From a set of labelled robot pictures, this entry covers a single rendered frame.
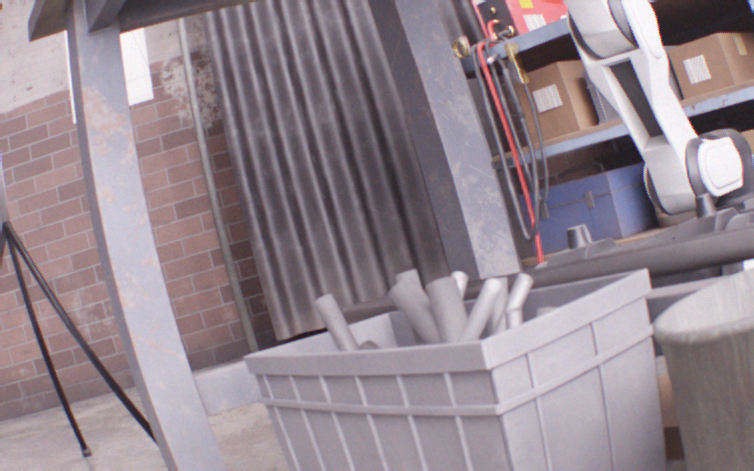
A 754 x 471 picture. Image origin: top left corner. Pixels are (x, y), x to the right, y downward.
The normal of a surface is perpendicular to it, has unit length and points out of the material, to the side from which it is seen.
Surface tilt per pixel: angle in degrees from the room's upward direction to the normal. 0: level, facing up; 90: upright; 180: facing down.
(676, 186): 101
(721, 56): 91
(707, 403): 96
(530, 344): 90
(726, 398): 96
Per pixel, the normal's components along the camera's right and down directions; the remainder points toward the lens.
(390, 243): -0.39, 0.12
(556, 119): -0.88, 0.24
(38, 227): 0.47, -0.11
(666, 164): -0.69, 0.41
